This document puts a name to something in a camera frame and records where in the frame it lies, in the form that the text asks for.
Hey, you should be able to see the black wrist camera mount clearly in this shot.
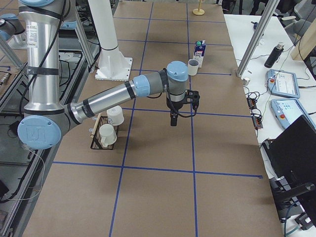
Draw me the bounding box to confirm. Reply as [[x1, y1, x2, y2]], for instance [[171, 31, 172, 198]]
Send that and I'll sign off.
[[184, 89, 200, 110]]

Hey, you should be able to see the upper teach pendant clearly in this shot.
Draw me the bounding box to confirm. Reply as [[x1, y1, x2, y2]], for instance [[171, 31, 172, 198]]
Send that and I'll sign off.
[[266, 69, 300, 98]]

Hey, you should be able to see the black water bottle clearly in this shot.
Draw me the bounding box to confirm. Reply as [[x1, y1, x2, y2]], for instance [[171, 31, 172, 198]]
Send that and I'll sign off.
[[264, 42, 284, 68]]

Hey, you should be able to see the white mug grey interior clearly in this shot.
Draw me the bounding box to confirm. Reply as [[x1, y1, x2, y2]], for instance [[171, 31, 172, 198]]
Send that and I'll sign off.
[[187, 59, 199, 76]]

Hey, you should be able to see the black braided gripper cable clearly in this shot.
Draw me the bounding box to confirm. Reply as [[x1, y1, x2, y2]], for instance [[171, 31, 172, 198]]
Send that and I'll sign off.
[[160, 69, 199, 118]]

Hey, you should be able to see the wooden cup tree stand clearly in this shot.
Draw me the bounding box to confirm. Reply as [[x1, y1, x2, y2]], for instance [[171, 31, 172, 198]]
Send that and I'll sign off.
[[192, 0, 205, 16]]

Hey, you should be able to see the lower teach pendant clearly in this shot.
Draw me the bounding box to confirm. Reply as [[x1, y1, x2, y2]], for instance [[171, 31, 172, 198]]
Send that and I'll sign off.
[[271, 98, 308, 129]]

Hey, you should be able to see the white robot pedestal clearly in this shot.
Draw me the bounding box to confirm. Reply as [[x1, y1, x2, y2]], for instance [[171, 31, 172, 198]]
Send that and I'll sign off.
[[88, 0, 132, 81]]

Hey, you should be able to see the teach pendant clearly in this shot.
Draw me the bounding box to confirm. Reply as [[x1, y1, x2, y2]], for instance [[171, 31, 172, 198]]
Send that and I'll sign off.
[[271, 98, 308, 129], [266, 69, 300, 98]]

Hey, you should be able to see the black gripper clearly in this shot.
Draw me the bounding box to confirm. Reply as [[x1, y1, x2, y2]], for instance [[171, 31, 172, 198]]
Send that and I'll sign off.
[[166, 97, 183, 126]]

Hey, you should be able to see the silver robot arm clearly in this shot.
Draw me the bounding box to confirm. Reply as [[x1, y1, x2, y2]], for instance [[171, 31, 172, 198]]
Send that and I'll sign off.
[[0, 13, 26, 45], [18, 0, 193, 150]]

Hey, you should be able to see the black wire mug rack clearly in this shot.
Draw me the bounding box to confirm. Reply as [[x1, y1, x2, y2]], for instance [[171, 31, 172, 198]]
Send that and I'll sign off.
[[90, 114, 115, 150]]

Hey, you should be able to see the small metal cylinder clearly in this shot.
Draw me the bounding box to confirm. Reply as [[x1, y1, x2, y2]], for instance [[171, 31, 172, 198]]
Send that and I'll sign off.
[[242, 77, 250, 86]]

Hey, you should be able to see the white mug rack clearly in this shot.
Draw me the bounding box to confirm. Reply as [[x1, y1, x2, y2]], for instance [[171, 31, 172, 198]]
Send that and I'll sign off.
[[99, 124, 117, 147], [106, 106, 124, 126]]

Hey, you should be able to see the white mug upper rack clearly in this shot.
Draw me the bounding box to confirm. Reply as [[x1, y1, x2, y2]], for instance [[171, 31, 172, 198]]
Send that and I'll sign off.
[[106, 106, 124, 126]]

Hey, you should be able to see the black power strip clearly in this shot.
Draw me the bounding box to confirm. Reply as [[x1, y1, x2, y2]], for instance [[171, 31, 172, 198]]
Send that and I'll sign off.
[[246, 98, 263, 130]]

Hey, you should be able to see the black laptop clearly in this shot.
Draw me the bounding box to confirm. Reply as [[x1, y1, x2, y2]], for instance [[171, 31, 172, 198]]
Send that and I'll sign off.
[[262, 115, 316, 188]]

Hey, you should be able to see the aluminium frame post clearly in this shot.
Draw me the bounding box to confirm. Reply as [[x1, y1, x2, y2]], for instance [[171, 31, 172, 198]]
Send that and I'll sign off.
[[236, 0, 280, 78]]

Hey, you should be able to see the white mug lower rack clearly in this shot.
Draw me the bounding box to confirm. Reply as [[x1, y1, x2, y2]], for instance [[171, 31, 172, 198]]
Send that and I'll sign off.
[[99, 124, 117, 147]]

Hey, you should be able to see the blue white milk carton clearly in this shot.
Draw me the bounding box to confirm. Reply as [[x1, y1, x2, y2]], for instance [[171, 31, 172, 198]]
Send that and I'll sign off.
[[193, 40, 206, 68]]

